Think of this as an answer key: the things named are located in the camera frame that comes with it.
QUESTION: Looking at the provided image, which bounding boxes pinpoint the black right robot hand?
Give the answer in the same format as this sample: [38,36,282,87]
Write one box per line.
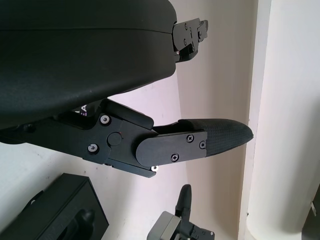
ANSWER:
[174,184,216,240]

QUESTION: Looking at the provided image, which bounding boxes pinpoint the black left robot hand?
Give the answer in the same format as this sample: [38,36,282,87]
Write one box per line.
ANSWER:
[0,0,254,180]

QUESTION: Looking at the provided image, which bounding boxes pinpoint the small silver depth camera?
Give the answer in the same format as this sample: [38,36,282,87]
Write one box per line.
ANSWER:
[146,211,182,240]

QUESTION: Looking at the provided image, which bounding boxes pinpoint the black box base with foam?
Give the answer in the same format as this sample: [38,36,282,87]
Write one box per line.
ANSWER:
[0,172,111,240]

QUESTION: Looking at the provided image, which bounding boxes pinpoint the white rounded wall panel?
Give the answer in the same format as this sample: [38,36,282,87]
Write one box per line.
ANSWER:
[241,0,320,240]

